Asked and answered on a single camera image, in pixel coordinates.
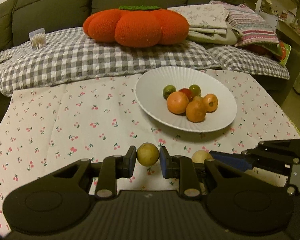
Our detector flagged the green elongated fruit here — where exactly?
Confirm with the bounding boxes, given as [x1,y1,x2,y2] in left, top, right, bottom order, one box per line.
[162,85,176,100]

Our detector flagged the green red book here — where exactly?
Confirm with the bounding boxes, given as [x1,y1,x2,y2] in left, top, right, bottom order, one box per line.
[277,41,292,67]

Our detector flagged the clear cotton swab box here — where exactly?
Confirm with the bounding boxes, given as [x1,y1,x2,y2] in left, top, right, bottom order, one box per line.
[29,28,46,49]

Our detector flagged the small orange tangerine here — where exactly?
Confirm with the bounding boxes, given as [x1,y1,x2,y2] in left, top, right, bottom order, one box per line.
[203,94,218,113]

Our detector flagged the striped pink knit blanket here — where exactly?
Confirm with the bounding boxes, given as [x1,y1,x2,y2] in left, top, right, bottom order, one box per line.
[209,1,280,47]

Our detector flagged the small yellow-green fruit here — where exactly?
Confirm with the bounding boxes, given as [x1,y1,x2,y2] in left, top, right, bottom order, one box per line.
[191,150,213,164]
[192,95,203,102]

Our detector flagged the white ribbed plate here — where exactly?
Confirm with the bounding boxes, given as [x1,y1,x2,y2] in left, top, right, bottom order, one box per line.
[135,67,237,133]

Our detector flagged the cherry print tablecloth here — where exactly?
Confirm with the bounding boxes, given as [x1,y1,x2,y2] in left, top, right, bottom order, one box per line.
[0,70,300,236]

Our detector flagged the orange pumpkin cushion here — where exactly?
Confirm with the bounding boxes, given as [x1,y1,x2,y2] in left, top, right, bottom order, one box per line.
[83,5,189,48]

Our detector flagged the folded floral beige sheets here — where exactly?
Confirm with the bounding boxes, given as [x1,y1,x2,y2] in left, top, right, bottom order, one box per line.
[169,4,243,46]

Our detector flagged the yellow-brown round fruit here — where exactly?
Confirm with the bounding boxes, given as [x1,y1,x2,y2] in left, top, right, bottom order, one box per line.
[136,142,159,167]

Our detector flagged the red tomato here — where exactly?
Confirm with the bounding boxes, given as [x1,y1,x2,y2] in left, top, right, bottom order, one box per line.
[179,88,193,102]

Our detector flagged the dark green round fruit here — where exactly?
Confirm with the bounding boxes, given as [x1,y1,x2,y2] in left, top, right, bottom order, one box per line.
[189,84,201,97]

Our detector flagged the grey checked blanket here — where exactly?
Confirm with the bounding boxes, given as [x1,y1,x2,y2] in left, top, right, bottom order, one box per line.
[0,27,290,96]

